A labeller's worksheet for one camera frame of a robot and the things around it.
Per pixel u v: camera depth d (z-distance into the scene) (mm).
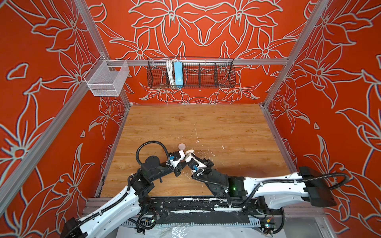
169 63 876
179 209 727
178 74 898
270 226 683
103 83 885
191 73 976
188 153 656
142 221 713
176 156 560
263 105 1220
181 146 946
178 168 612
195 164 525
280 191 469
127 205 515
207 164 573
